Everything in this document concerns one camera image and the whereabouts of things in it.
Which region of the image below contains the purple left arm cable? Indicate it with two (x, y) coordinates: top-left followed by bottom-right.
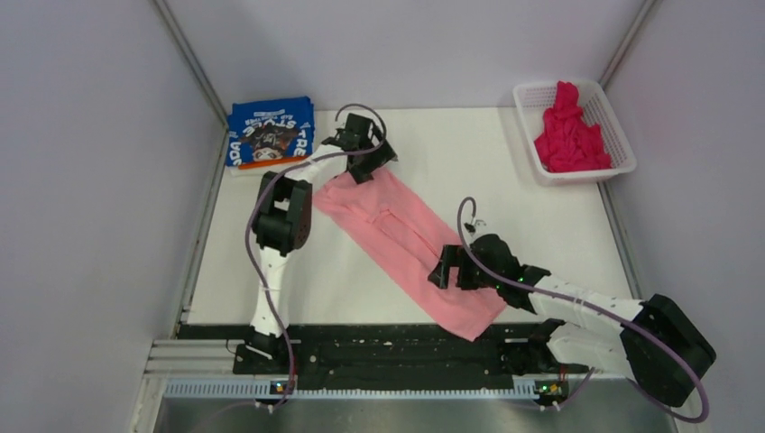
(244, 104), (389, 413)

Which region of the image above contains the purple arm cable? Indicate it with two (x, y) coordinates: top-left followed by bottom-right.
(244, 104), (389, 413)
(456, 197), (711, 424)

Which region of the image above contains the folded white orange t-shirt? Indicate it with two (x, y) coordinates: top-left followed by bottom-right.
(227, 156), (307, 177)

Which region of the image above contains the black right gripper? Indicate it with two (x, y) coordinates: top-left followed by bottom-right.
(429, 244), (502, 291)

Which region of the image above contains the light pink t-shirt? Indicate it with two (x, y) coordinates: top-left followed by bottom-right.
(313, 168), (506, 341)

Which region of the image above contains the aluminium rail frame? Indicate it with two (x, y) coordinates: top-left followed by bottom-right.
(128, 337), (713, 433)

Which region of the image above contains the magenta t-shirt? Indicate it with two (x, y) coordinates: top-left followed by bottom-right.
(534, 81), (612, 173)

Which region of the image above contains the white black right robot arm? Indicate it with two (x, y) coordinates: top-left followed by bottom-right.
(428, 234), (716, 408)

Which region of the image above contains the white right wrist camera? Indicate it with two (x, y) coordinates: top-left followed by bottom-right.
(464, 220), (487, 236)

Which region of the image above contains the white plastic laundry basket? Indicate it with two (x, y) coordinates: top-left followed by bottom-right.
(513, 80), (637, 186)

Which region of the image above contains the folded blue printed t-shirt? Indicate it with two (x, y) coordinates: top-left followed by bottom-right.
(226, 96), (315, 168)

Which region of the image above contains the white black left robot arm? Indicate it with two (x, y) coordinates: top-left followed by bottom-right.
(245, 113), (397, 373)

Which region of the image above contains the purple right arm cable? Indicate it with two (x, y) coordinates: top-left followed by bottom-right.
(456, 197), (711, 424)

